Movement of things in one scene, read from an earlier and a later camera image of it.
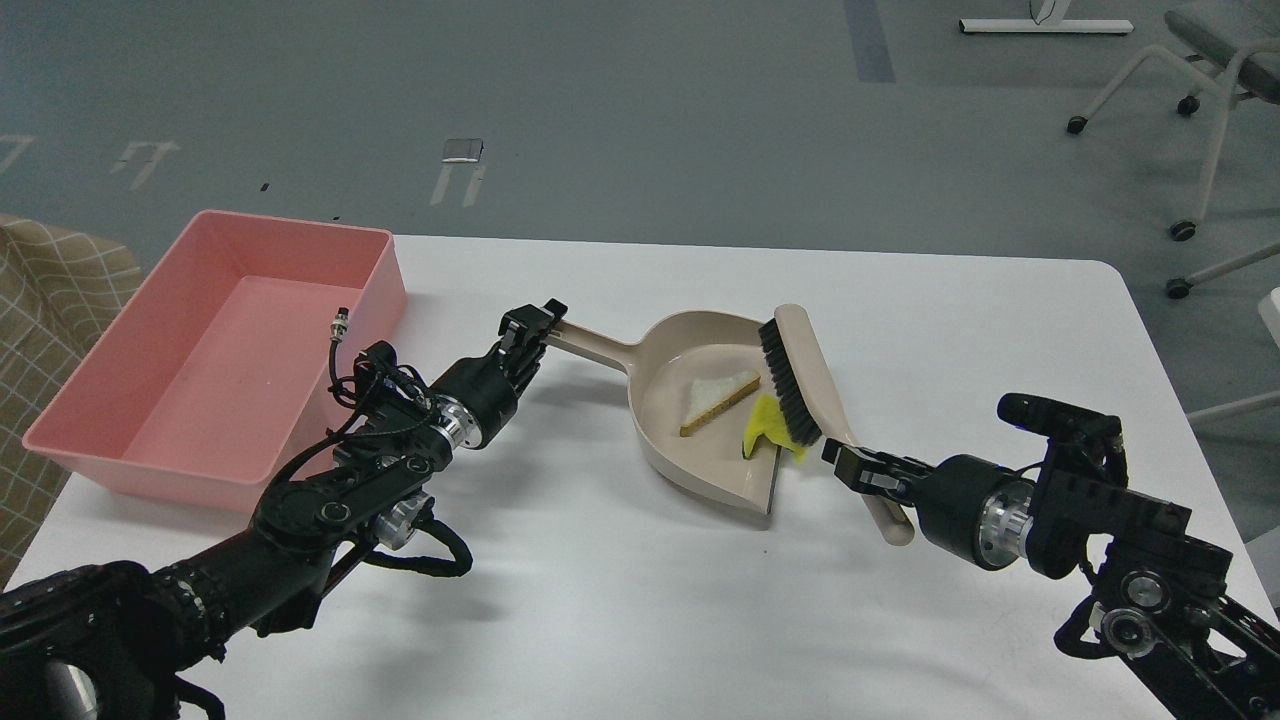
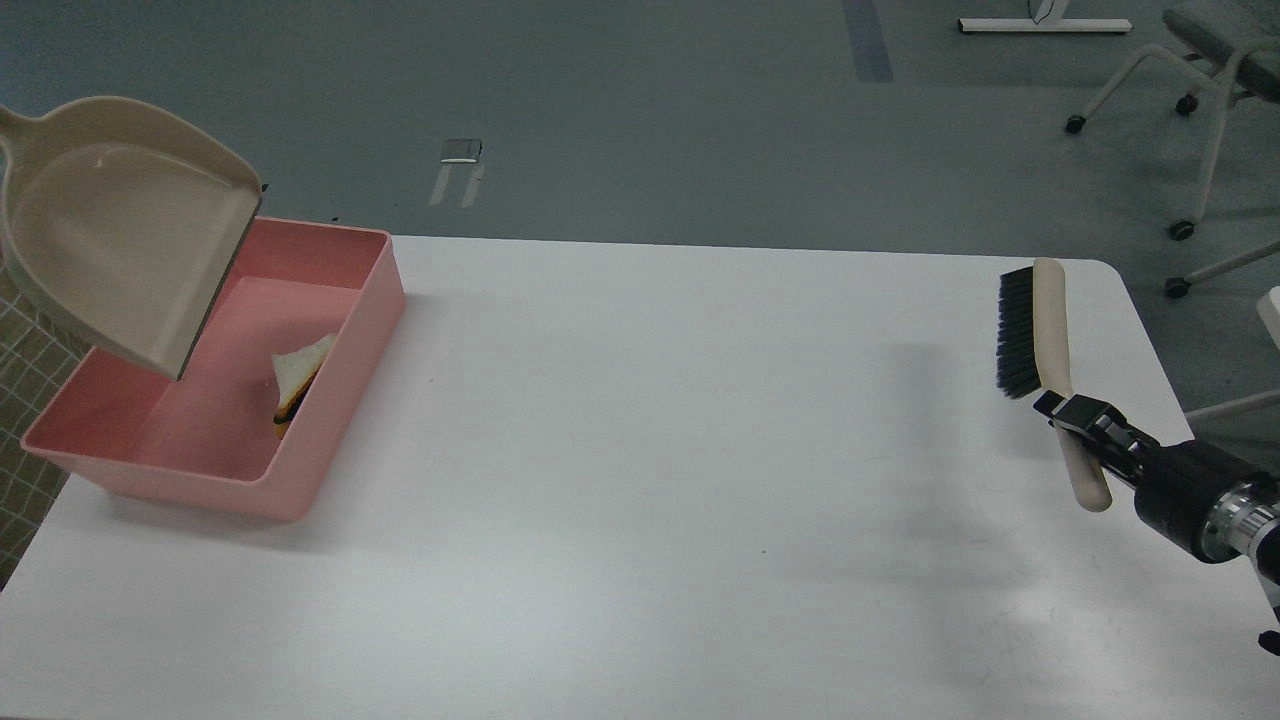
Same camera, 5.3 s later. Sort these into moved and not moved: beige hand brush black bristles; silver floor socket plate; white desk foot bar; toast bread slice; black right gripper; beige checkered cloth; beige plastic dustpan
Moved: beige hand brush black bristles; black right gripper; beige plastic dustpan; toast bread slice
Not moved: white desk foot bar; silver floor socket plate; beige checkered cloth
